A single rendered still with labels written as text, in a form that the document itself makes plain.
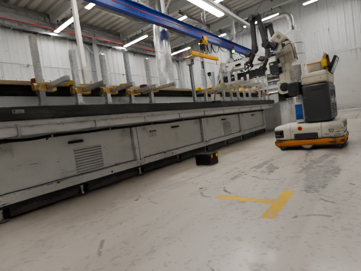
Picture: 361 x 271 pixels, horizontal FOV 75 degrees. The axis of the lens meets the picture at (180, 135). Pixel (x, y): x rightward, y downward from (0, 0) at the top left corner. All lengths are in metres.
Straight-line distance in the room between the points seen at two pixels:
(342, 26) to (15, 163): 11.72
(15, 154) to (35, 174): 0.19
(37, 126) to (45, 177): 0.43
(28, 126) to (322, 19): 11.72
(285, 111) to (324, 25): 7.13
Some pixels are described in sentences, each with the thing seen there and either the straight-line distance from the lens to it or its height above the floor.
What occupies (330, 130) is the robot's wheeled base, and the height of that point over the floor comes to 0.19.
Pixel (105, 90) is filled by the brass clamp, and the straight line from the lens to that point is 2.01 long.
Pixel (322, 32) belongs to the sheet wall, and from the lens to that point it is 12.21.
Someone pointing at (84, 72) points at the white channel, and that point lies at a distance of 3.12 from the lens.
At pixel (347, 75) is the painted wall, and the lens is 11.84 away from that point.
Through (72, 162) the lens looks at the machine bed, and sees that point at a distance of 2.10.
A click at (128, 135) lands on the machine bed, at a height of 0.42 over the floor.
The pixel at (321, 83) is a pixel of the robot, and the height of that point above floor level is 0.68.
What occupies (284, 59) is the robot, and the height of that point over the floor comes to 1.05.
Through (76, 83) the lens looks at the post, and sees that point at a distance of 1.90.
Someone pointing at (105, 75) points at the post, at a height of 0.93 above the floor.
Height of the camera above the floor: 0.47
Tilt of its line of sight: 3 degrees down
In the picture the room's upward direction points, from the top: 8 degrees counter-clockwise
